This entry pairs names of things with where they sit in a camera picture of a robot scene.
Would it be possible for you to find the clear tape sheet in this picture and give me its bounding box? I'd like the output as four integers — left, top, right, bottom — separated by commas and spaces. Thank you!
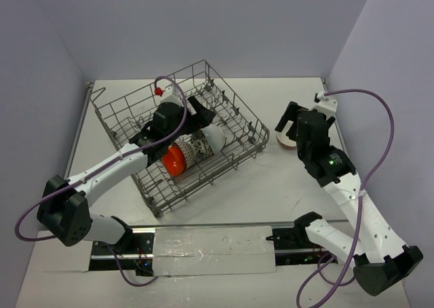
153, 226, 276, 277

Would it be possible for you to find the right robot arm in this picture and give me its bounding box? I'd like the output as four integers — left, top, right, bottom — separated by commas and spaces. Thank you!
275, 102, 423, 296

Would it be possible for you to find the brown bottom bowl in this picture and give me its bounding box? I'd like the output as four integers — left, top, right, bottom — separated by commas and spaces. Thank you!
276, 121, 296, 151

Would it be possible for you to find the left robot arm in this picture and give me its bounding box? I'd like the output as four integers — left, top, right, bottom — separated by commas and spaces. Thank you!
37, 96, 215, 253

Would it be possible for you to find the white bowl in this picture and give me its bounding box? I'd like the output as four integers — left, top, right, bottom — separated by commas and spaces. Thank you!
201, 124, 226, 154

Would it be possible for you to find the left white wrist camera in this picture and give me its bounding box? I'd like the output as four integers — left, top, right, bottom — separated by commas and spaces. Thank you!
154, 84, 184, 111

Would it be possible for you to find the brown patterned bowl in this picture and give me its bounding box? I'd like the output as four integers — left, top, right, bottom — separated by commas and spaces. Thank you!
177, 142, 196, 169

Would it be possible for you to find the leaf patterned bowl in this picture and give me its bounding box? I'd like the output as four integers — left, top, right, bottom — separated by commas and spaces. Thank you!
191, 131, 214, 159

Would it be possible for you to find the black mounting rail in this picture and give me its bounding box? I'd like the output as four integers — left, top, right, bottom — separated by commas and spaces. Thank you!
89, 225, 328, 277

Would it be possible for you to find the orange bowl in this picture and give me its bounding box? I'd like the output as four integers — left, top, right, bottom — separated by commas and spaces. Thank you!
161, 146, 186, 177

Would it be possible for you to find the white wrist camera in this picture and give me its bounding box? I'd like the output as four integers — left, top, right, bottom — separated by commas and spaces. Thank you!
154, 84, 184, 111
312, 91, 338, 119

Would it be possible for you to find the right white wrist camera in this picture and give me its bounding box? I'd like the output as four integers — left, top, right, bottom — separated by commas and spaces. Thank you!
312, 91, 338, 119

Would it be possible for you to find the grey wire dish rack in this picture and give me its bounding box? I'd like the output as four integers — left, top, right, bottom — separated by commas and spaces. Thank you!
91, 60, 270, 218

